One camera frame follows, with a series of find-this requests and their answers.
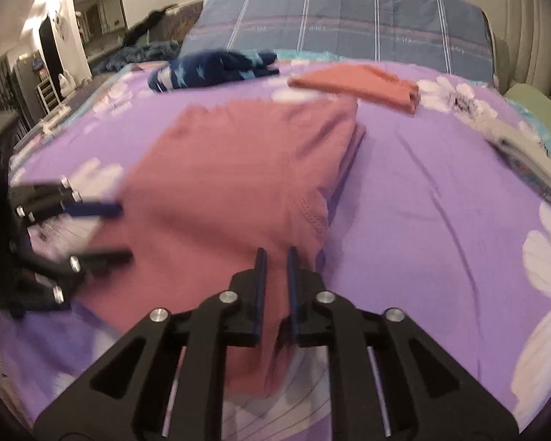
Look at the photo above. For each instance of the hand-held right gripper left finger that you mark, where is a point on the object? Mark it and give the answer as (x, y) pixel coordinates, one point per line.
(258, 285)

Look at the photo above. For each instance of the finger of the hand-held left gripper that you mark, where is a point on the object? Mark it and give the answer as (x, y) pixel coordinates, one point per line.
(96, 209)
(105, 258)

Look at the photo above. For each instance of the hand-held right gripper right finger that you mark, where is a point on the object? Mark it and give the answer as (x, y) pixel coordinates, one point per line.
(293, 285)

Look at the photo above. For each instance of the pink shirt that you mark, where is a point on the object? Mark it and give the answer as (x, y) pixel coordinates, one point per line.
(220, 170)

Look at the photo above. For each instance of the white plastic bag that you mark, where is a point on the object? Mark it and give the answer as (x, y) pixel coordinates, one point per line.
(66, 83)

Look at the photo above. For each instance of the grey refrigerator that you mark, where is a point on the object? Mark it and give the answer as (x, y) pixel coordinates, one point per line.
(27, 82)

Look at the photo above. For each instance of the purple floral bed sheet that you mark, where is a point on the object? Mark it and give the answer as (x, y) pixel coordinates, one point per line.
(418, 202)

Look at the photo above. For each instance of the dark blue fleece blanket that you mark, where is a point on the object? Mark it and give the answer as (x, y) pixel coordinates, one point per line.
(133, 55)

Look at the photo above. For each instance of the navy star fleece garment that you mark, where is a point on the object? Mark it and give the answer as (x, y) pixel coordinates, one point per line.
(202, 71)

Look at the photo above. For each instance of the black clothing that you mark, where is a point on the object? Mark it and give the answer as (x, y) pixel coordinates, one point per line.
(149, 23)

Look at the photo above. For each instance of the brown floral pillow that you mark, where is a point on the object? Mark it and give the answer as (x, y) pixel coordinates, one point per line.
(183, 18)

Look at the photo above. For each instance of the salmon folded garment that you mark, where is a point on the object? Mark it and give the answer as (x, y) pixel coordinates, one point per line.
(358, 85)

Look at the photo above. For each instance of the white striped cloth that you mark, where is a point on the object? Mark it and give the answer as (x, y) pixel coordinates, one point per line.
(532, 165)

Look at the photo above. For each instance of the blue plaid pillow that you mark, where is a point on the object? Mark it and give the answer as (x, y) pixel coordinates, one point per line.
(340, 14)

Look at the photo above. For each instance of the green pillow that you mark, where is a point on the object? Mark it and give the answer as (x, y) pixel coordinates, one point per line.
(537, 99)

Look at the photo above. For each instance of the beige curtain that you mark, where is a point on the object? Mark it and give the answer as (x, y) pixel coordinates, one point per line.
(532, 23)

